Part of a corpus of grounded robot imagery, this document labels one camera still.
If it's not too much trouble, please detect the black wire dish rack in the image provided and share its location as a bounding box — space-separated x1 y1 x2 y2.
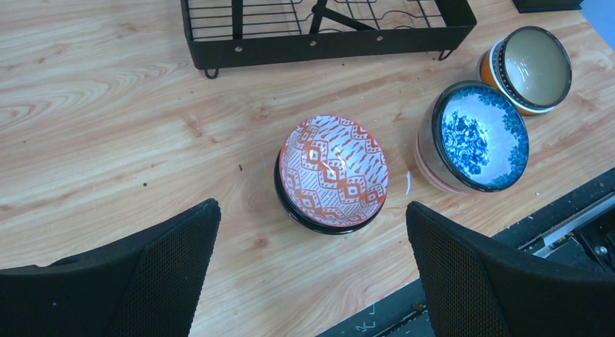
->
180 0 476 79

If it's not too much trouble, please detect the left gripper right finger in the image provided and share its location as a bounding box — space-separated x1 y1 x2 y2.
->
406 201 614 336

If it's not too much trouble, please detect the red patterned bowl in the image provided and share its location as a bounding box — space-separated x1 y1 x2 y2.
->
273 115 389 235

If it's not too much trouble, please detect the white orange bowl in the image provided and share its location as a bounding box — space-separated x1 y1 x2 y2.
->
476 25 572 116

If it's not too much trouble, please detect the blue floral bowl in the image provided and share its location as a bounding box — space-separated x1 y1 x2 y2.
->
415 80 529 194

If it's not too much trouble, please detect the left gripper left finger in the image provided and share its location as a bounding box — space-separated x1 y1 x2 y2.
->
1 199 221 336

